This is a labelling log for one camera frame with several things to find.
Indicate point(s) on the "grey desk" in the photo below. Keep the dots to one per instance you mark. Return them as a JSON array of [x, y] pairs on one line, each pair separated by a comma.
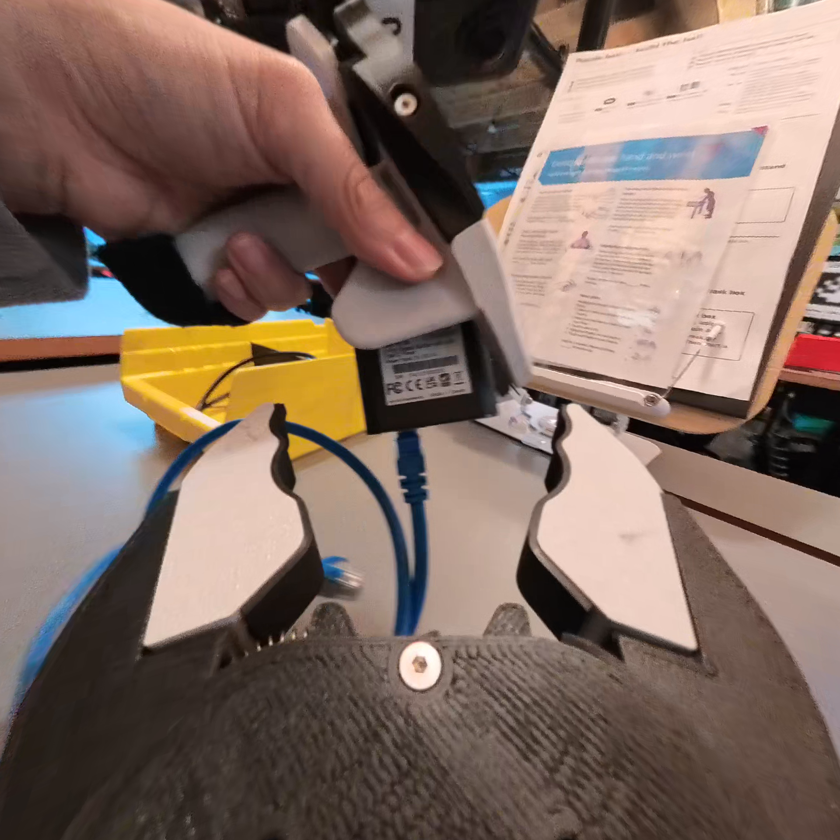
[[479, 512]]

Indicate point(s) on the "tilted document board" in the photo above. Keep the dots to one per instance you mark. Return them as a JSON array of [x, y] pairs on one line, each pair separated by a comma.
[[787, 328]]

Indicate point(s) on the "red storage bin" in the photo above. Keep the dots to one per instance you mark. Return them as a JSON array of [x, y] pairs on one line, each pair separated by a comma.
[[814, 351]]

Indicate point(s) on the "printed instruction sheet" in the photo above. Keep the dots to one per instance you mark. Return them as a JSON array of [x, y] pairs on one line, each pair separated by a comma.
[[656, 229]]

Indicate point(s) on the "yellow plastic bin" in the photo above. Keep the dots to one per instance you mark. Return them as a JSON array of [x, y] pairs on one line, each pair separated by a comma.
[[295, 400]]

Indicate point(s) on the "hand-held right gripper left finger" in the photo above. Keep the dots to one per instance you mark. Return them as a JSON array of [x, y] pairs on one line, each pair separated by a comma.
[[229, 525]]

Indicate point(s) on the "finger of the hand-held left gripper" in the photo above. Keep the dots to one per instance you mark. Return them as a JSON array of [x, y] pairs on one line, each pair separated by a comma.
[[499, 315]]

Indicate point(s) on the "black network splitter box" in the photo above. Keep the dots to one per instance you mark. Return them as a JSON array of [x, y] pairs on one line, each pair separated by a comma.
[[420, 394]]

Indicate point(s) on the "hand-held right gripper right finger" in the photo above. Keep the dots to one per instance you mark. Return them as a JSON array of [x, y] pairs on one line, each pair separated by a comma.
[[610, 538]]

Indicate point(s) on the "person's left hand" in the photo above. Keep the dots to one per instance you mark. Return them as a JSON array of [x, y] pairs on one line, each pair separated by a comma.
[[164, 118]]

